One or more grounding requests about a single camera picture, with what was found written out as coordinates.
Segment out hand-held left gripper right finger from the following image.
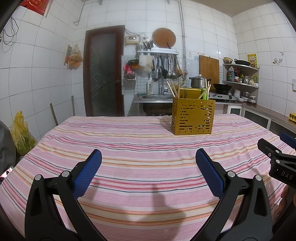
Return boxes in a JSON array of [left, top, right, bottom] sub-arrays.
[[190, 148, 273, 241]]

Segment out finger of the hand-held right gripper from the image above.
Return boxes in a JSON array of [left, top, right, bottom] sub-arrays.
[[257, 138, 282, 165], [279, 132, 296, 150]]

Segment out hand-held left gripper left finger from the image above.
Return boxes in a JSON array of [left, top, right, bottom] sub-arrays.
[[24, 149, 109, 241]]

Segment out yellow perforated utensil holder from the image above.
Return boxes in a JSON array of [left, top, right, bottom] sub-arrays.
[[171, 88, 216, 135]]

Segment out row of hanging kitchen utensils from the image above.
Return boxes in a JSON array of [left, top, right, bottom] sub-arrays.
[[153, 54, 185, 80]]

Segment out person's right hand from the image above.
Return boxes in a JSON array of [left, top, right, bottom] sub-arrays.
[[276, 185, 293, 218]]

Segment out kitchen counter cabinet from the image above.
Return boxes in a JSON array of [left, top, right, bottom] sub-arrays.
[[229, 102, 296, 139]]

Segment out pink striped tablecloth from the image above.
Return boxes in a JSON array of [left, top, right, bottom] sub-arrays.
[[0, 113, 296, 241]]

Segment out steel gas stove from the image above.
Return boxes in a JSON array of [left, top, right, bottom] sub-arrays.
[[208, 91, 237, 102]]

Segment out yellow plastic bag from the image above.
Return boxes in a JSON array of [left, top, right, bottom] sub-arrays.
[[10, 111, 37, 156]]

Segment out black wok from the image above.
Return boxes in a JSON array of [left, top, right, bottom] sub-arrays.
[[212, 83, 232, 93]]

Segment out smartphone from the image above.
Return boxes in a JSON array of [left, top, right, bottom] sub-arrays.
[[0, 165, 14, 184]]

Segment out grey sack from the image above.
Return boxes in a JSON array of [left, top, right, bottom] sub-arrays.
[[0, 120, 16, 183]]

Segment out steel cooking pot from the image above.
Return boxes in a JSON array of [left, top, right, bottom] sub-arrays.
[[189, 74, 208, 88]]

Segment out steel sink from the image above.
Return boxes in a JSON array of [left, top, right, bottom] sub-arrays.
[[142, 94, 174, 100]]

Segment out dark wooden glass door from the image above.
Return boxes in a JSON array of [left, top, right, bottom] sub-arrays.
[[83, 25, 125, 117]]

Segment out rectangular wooden cutting board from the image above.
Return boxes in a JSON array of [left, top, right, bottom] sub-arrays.
[[199, 55, 220, 87]]

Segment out pink hanging cloth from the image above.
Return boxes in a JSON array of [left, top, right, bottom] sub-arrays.
[[124, 59, 140, 75]]

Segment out metal faucet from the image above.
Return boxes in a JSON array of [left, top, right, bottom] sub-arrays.
[[156, 66, 167, 95]]

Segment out hanging orange plastic bag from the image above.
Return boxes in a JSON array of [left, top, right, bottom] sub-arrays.
[[64, 44, 83, 70]]

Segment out white hanging cloth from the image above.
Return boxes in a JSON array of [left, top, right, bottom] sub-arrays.
[[139, 56, 153, 70]]

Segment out knife and chopstick caddy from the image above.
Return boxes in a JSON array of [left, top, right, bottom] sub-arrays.
[[142, 38, 153, 51]]

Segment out round wooden board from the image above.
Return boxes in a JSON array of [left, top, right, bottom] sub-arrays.
[[152, 27, 176, 49]]

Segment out wall hook stickers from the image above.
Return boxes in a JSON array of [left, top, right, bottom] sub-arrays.
[[272, 52, 285, 65]]

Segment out corner wall shelf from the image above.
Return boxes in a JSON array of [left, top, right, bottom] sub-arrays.
[[222, 64, 259, 88]]

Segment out yellow wall poster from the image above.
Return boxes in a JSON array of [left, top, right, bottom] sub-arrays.
[[247, 54, 258, 68]]

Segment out metal wall rack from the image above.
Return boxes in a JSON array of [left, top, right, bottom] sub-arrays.
[[136, 48, 179, 57]]

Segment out white wall control box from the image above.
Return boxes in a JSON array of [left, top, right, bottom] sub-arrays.
[[125, 35, 141, 45]]

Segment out vertical wall pipe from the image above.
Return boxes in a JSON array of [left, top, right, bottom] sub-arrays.
[[178, 0, 186, 70]]

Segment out black cable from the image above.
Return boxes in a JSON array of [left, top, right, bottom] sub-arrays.
[[0, 17, 19, 45]]

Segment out red wall poster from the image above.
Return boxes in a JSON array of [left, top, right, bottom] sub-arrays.
[[21, 0, 53, 17]]

